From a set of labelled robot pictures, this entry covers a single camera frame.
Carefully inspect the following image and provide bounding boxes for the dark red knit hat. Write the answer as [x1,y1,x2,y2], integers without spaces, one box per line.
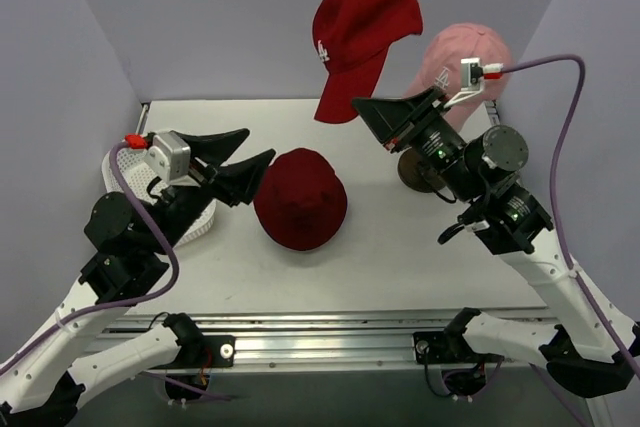
[253,148,348,252]

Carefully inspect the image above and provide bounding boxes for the pink baseball cap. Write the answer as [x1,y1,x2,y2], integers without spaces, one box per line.
[404,23,512,131]

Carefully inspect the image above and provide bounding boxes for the red cap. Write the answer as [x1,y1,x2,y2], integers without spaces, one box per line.
[312,0,423,124]

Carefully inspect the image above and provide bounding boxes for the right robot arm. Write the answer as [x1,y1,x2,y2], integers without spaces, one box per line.
[352,87,639,398]

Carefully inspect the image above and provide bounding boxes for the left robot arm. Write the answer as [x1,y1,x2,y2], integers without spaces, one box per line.
[1,128,275,426]

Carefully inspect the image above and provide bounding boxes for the cream mannequin head stand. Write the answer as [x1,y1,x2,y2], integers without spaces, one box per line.
[397,148,446,193]

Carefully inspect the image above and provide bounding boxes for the white perforated basket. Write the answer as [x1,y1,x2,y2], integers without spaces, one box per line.
[101,149,216,248]

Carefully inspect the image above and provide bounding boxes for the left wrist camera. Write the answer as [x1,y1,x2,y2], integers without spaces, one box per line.
[144,131,191,185]

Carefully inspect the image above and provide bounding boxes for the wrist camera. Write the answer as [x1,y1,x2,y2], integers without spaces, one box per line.
[443,57,485,112]
[144,131,191,185]

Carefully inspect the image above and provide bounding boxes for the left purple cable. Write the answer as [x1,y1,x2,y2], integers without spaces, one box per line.
[0,133,234,403]

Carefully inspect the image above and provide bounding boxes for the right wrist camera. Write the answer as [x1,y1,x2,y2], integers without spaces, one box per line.
[443,57,485,112]

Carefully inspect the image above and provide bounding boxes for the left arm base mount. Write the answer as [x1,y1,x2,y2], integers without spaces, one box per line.
[161,313,236,405]

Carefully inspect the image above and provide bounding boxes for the aluminium mounting rail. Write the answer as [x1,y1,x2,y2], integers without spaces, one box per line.
[99,310,596,373]

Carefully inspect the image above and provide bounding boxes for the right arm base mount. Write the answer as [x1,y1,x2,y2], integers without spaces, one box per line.
[412,307,504,403]

